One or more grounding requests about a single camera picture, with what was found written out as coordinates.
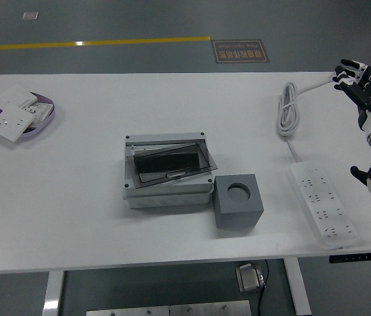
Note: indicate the grey junction box clear lid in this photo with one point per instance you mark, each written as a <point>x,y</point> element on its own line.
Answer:
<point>169,194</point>

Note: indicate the grey cube with round hole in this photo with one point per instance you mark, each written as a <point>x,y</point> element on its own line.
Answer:
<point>238,215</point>

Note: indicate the white power strip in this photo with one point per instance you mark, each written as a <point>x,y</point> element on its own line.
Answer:
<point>323,204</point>

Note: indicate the black table control panel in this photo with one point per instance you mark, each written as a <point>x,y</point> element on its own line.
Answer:
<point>356,257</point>

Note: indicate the brown floor sign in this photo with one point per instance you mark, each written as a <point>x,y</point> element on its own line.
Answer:
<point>240,51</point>

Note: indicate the white table leg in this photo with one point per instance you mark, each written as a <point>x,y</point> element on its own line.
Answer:
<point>53,293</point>
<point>299,289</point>

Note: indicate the grey metal foot pedal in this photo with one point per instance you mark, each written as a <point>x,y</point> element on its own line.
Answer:
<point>248,278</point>

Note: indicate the yellow floor tape line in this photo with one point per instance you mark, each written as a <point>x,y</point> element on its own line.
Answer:
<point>106,42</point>

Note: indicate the purple oval tray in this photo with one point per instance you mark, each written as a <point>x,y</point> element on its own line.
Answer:
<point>50,116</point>

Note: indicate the white socket module with holes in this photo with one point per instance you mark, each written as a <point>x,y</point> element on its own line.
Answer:
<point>40,110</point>

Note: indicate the metal base plate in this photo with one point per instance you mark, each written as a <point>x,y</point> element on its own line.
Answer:
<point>188,309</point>

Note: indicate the white wall switch plate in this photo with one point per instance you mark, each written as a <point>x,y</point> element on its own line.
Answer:
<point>12,96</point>

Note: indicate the white wall socket plate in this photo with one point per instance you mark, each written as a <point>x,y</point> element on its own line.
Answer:
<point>9,123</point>

